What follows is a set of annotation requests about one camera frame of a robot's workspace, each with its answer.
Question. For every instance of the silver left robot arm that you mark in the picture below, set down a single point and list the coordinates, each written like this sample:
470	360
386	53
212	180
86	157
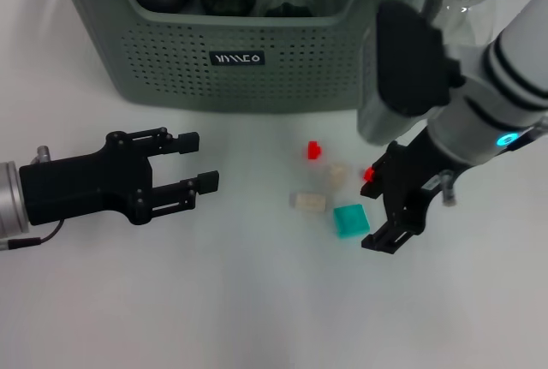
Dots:
10	202

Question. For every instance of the small red stepped block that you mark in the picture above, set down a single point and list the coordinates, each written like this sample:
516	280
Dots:
314	150

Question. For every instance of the silver pipe fitting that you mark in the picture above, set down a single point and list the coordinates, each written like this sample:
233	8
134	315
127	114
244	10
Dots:
42	154

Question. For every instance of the grey-green perforated storage bin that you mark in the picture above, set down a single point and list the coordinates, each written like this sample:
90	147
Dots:
257	86

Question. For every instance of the teal square toy plate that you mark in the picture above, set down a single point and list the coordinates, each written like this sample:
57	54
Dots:
351	221

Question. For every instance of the white long toy brick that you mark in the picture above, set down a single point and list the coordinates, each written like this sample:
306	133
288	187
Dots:
307	202

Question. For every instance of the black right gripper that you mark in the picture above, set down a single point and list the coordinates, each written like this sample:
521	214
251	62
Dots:
411	180

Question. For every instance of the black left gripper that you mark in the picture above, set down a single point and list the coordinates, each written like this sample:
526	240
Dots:
85	189

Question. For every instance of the small red rounded block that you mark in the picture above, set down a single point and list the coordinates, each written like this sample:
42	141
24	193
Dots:
367	175

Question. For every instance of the white square toy brick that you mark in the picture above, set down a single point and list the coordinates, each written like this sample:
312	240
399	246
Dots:
337	176

